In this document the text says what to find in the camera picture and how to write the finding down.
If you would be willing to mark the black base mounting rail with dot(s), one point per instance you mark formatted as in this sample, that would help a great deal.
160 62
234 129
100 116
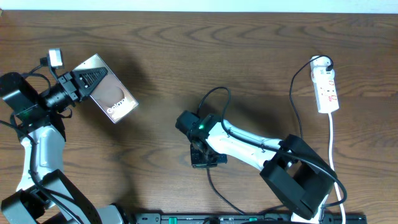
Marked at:
285 218

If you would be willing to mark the white power strip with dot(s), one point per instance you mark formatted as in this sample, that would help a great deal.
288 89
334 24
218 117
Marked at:
323 78

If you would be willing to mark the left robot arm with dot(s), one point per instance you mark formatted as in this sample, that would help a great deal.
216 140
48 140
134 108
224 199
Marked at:
38 121

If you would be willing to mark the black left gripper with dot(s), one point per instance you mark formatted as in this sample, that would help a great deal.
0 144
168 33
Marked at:
71 90

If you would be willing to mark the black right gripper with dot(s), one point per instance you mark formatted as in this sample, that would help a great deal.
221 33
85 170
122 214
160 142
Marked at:
196 162

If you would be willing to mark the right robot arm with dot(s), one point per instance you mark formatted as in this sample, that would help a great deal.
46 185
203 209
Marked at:
295 173

